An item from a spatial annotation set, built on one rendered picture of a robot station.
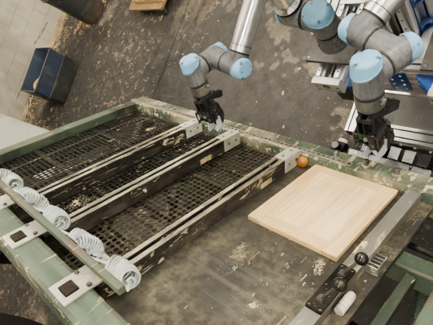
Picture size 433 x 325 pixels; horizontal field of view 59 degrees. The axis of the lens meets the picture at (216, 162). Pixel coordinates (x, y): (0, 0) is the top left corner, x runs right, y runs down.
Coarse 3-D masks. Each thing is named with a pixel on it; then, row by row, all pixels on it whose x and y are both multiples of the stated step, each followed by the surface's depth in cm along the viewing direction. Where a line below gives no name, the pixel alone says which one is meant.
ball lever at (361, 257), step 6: (360, 252) 106; (354, 258) 106; (360, 258) 104; (366, 258) 104; (354, 264) 108; (360, 264) 105; (366, 264) 105; (342, 270) 113; (348, 270) 111; (342, 276) 112
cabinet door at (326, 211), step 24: (312, 168) 174; (288, 192) 159; (312, 192) 158; (336, 192) 156; (360, 192) 155; (384, 192) 153; (264, 216) 146; (288, 216) 145; (312, 216) 144; (336, 216) 143; (360, 216) 141; (312, 240) 132; (336, 240) 131
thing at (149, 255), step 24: (264, 168) 168; (288, 168) 176; (240, 192) 154; (192, 216) 143; (216, 216) 147; (72, 240) 109; (96, 240) 112; (168, 240) 131; (144, 264) 126; (48, 288) 112; (96, 288) 119
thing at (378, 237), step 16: (416, 192) 147; (400, 208) 140; (384, 224) 133; (400, 224) 136; (368, 240) 127; (384, 240) 127; (352, 256) 121; (368, 256) 120; (304, 320) 102; (320, 320) 104
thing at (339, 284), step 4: (336, 280) 98; (340, 280) 98; (344, 280) 98; (332, 284) 98; (336, 284) 97; (340, 284) 97; (344, 284) 97; (332, 288) 101; (336, 288) 97; (340, 288) 97; (344, 288) 97; (328, 292) 102; (332, 292) 101; (340, 292) 98; (320, 296) 106; (324, 296) 104; (316, 300) 106; (320, 300) 105; (324, 300) 106
